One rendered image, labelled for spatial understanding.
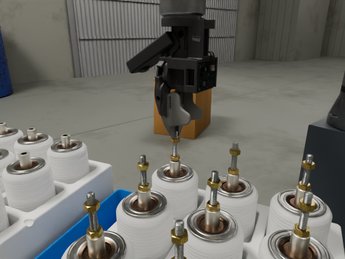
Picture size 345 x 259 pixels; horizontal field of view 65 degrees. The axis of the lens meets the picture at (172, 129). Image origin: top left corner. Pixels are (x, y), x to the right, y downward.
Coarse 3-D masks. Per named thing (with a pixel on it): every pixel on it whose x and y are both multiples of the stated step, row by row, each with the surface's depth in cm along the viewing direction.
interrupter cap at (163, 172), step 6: (162, 168) 57; (168, 168) 57; (186, 168) 57; (162, 174) 54; (168, 174) 55; (180, 174) 55; (186, 174) 54; (192, 174) 54; (168, 180) 52; (174, 180) 52; (180, 180) 52; (186, 180) 53
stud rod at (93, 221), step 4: (88, 192) 33; (92, 192) 33; (88, 196) 32; (92, 196) 32; (88, 200) 32; (92, 200) 32; (88, 204) 33; (92, 204) 33; (92, 212) 33; (96, 212) 33; (92, 216) 33; (96, 216) 34; (92, 220) 33; (96, 220) 34; (92, 224) 34; (96, 224) 34; (92, 228) 34; (96, 228) 34
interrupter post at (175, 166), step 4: (180, 160) 54; (172, 164) 54; (176, 164) 54; (180, 164) 55; (172, 168) 54; (176, 168) 54; (180, 168) 55; (172, 172) 54; (176, 172) 54; (180, 172) 55
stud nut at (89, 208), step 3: (96, 201) 33; (99, 201) 33; (84, 204) 33; (87, 204) 33; (96, 204) 33; (99, 204) 33; (84, 207) 33; (87, 207) 32; (90, 207) 32; (93, 207) 32; (96, 207) 32; (99, 207) 33; (87, 210) 32; (90, 210) 32; (93, 210) 32; (96, 210) 33
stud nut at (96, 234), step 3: (99, 225) 35; (99, 228) 34; (102, 228) 35; (87, 231) 34; (90, 231) 34; (93, 231) 34; (96, 231) 34; (99, 231) 34; (102, 231) 35; (87, 234) 34; (90, 234) 33; (93, 234) 34; (96, 234) 34; (99, 234) 34; (90, 237) 34; (93, 237) 34; (96, 237) 34
